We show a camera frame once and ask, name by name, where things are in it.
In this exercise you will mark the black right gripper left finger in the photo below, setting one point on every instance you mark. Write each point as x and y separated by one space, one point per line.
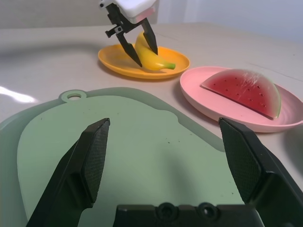
75 170

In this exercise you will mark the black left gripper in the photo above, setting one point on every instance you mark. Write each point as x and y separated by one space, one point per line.
120 26

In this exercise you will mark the yellow toy banana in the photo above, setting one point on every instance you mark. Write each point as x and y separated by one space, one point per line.
148 58

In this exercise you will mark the pink plastic plate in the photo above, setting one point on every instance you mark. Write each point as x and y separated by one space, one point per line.
196 94

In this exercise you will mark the yellow plastic plate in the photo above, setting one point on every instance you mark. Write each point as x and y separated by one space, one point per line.
113 59

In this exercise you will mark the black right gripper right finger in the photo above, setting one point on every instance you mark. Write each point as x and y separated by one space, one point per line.
248 165

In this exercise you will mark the red toy watermelon slice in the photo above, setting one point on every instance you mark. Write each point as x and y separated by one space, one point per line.
241 89

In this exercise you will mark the green silicone tray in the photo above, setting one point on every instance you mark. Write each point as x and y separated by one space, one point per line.
146 151

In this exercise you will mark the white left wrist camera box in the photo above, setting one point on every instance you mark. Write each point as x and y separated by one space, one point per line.
135 7

